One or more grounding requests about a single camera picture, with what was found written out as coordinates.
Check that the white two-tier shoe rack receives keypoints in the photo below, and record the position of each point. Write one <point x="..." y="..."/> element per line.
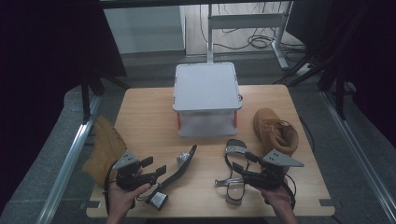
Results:
<point x="207" y="90"/>

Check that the black stand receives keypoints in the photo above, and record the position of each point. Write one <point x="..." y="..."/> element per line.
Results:
<point x="341" y="96"/>
<point x="85" y="99"/>

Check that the dark curtain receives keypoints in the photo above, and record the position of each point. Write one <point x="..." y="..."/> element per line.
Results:
<point x="367" y="62"/>
<point x="46" y="77"/>

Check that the tan lace-up boot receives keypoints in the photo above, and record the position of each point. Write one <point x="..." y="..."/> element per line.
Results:
<point x="274" y="130"/>
<point x="104" y="149"/>

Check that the person's left hand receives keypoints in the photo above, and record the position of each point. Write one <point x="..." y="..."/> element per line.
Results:
<point x="121" y="202"/>

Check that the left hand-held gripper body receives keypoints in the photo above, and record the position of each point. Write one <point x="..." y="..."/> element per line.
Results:
<point x="134" y="180"/>

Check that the person's right hand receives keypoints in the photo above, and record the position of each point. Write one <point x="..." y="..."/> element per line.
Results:
<point x="280" y="199"/>

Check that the aluminium rail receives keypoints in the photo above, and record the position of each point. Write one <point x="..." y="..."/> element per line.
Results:
<point x="68" y="168"/>
<point x="358" y="155"/>

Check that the white panel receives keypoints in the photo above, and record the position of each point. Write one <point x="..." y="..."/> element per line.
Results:
<point x="143" y="29"/>

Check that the white metal desk frame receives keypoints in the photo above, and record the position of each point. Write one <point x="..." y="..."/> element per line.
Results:
<point x="246" y="21"/>

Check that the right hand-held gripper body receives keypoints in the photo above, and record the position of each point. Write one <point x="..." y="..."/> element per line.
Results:
<point x="267" y="179"/>

